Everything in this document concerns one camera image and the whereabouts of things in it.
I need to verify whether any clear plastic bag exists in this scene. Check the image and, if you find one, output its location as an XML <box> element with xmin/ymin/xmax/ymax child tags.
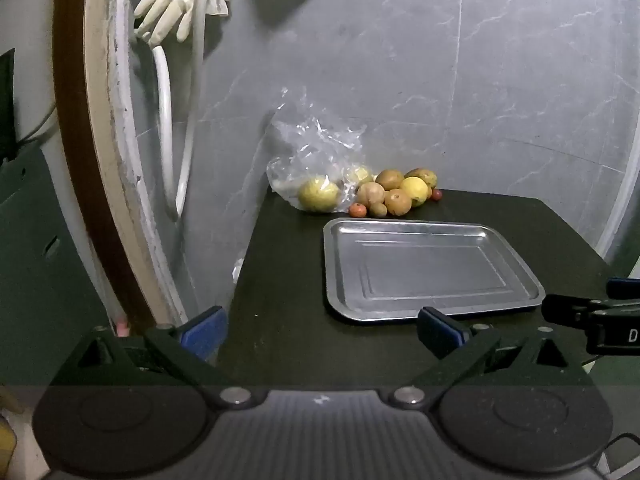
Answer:
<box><xmin>265</xmin><ymin>87</ymin><xmax>368</xmax><ymax>213</ymax></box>

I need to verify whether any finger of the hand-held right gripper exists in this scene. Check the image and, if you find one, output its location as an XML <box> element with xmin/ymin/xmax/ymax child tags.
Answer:
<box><xmin>606</xmin><ymin>277</ymin><xmax>640</xmax><ymax>300</ymax></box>
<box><xmin>542</xmin><ymin>294</ymin><xmax>608</xmax><ymax>328</ymax></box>

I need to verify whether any white flexible hose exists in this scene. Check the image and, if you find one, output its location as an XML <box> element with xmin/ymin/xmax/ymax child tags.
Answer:
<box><xmin>150</xmin><ymin>0</ymin><xmax>221</xmax><ymax>223</ymax></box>

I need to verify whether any small yellow bagged fruit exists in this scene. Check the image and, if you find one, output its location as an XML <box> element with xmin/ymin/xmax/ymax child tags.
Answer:
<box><xmin>344</xmin><ymin>166</ymin><xmax>376</xmax><ymax>186</ymax></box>

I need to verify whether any green-yellow mango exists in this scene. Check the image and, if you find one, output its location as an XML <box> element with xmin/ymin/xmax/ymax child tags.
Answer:
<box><xmin>404</xmin><ymin>167</ymin><xmax>438</xmax><ymax>188</ymax></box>

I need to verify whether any dark green cabinet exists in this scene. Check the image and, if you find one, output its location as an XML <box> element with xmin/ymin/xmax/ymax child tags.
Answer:
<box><xmin>0</xmin><ymin>145</ymin><xmax>113</xmax><ymax>386</ymax></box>

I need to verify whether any tan round passion fruit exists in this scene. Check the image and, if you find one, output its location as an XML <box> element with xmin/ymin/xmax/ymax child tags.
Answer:
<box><xmin>356</xmin><ymin>182</ymin><xmax>386</xmax><ymax>207</ymax></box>

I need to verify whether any yellow lemon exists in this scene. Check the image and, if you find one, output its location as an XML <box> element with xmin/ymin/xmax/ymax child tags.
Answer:
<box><xmin>398</xmin><ymin>176</ymin><xmax>430</xmax><ymax>207</ymax></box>

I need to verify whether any white rubber glove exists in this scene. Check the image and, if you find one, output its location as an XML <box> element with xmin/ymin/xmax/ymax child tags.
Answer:
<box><xmin>132</xmin><ymin>0</ymin><xmax>201</xmax><ymax>43</ymax></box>

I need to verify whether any wooden door frame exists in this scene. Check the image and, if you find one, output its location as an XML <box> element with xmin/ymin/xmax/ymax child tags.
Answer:
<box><xmin>52</xmin><ymin>0</ymin><xmax>201</xmax><ymax>331</ymax></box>

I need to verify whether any brown-yellow oval fruit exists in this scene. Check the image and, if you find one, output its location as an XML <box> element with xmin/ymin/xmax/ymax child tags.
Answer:
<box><xmin>375</xmin><ymin>169</ymin><xmax>405</xmax><ymax>191</ymax></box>

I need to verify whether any large yellow bagged fruit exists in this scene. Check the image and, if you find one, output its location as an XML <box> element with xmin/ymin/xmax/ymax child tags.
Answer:
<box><xmin>298</xmin><ymin>176</ymin><xmax>342</xmax><ymax>212</ymax></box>

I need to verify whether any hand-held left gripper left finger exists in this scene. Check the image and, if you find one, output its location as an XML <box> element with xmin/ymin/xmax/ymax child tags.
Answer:
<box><xmin>52</xmin><ymin>305</ymin><xmax>253</xmax><ymax>406</ymax></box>

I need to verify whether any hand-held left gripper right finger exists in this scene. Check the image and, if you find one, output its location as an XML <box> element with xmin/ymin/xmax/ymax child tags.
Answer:
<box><xmin>392</xmin><ymin>306</ymin><xmax>598</xmax><ymax>406</ymax></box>

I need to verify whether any yellow plastic object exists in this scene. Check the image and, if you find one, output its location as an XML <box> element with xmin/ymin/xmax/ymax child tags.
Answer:
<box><xmin>0</xmin><ymin>387</ymin><xmax>18</xmax><ymax>466</ymax></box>

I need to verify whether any orange-brown round fruit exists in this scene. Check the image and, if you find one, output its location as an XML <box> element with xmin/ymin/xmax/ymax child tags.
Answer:
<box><xmin>384</xmin><ymin>189</ymin><xmax>413</xmax><ymax>216</ymax></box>

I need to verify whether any metal tray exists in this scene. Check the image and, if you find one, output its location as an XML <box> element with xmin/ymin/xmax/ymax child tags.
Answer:
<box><xmin>322</xmin><ymin>217</ymin><xmax>546</xmax><ymax>322</ymax></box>

